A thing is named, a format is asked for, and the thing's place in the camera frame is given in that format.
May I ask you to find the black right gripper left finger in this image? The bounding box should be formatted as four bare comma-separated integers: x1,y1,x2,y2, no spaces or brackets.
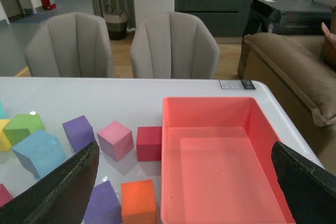
1,142,100,223

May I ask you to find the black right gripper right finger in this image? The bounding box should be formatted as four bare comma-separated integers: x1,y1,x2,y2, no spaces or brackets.
271,142,335,223

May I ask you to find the purple foam block near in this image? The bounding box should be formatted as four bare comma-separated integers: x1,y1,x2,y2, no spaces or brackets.
83,181,122,223

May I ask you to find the purple foam block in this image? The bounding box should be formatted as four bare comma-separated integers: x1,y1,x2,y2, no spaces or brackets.
62,115,95,153
83,181,122,223

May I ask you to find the magenta foam block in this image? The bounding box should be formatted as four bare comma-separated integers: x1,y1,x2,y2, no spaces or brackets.
0,184,13,206

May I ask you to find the purple foam block far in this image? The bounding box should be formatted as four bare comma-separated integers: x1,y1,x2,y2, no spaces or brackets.
62,115,95,153

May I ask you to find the orange foam block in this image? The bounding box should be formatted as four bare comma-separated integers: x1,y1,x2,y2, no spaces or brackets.
121,179,158,224

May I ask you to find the yellow foam block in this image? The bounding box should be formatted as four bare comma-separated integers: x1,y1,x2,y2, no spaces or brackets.
0,119,12,152

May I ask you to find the pink foam block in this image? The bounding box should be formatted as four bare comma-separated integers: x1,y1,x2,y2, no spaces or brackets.
97,121,134,162

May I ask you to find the green foam block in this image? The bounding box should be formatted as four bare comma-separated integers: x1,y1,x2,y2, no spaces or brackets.
3,114,45,145

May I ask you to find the red plastic bin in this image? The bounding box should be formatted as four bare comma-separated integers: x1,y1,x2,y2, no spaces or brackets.
161,97,294,223

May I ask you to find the teal plastic bin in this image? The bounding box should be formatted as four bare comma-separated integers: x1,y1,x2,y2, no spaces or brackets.
0,101,7,119

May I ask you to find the red foam block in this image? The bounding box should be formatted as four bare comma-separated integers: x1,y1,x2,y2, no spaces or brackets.
136,126,162,162

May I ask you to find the brown sofa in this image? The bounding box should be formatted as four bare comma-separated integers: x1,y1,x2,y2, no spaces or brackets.
238,33,335,174

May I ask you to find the label sticker on table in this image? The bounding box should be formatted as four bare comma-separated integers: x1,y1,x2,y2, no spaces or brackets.
219,80,255,90

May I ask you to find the pink cushion on sofa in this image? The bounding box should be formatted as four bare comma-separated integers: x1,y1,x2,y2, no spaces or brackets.
321,23,336,70

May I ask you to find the grey chair left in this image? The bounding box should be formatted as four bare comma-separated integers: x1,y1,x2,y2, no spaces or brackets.
24,12,114,78

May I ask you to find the grey chair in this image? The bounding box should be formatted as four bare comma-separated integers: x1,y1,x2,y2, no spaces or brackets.
130,12,220,79
24,12,114,78

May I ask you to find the black appliance cabinet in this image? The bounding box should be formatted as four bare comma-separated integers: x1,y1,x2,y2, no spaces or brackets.
237,0,333,79

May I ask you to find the grey chair right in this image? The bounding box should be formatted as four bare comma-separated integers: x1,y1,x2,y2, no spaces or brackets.
130,12,220,79

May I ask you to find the woven basket with handles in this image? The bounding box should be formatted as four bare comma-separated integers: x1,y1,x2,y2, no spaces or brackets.
103,5,129,40

